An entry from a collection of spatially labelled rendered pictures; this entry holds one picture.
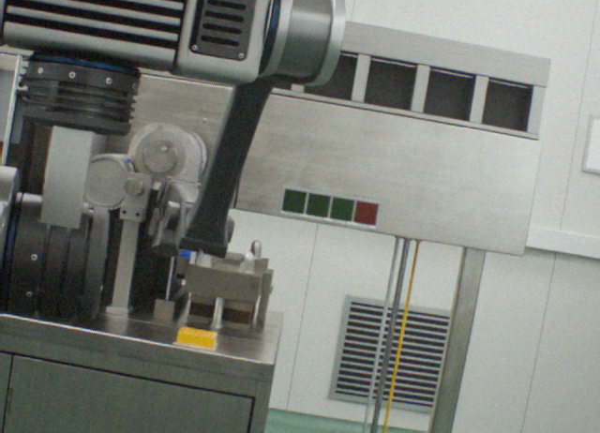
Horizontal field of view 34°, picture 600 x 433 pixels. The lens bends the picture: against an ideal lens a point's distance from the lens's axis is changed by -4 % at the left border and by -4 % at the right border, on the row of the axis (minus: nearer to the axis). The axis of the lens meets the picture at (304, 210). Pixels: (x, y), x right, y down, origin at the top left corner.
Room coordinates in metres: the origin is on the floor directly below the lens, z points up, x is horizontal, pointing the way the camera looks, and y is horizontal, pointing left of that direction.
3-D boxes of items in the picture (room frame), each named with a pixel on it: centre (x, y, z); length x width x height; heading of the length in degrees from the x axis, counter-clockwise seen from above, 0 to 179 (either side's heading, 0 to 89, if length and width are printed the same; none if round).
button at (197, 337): (1.98, 0.17, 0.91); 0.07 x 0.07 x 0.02; 0
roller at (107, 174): (2.34, 0.45, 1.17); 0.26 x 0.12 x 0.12; 0
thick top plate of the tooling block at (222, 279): (2.38, 0.15, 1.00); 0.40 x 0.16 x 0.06; 0
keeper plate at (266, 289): (2.39, 0.06, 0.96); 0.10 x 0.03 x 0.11; 0
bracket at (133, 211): (2.17, 0.36, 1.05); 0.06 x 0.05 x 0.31; 0
